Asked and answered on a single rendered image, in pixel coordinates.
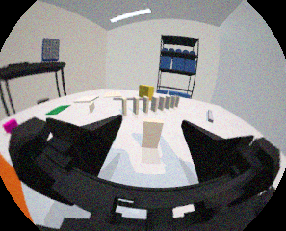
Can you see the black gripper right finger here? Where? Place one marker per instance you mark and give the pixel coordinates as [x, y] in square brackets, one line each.
[208, 150]

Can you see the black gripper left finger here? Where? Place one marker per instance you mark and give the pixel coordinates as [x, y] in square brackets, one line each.
[92, 142]

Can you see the yellow rectangular block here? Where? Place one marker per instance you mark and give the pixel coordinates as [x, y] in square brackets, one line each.
[147, 91]

